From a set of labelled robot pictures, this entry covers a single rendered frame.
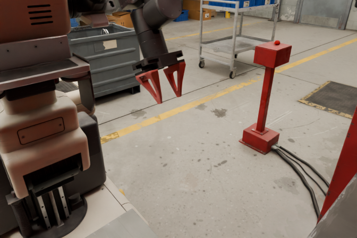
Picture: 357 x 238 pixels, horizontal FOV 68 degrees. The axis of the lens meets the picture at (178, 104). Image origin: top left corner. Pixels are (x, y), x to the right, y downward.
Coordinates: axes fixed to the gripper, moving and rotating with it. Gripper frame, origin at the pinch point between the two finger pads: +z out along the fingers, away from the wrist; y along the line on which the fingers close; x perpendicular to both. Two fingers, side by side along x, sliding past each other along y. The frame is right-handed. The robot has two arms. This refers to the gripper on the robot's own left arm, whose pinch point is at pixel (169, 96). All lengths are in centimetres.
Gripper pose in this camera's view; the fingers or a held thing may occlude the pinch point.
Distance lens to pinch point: 59.7
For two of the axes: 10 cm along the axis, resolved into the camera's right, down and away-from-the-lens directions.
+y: 7.6, -2.9, 5.8
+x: -5.8, 1.0, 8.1
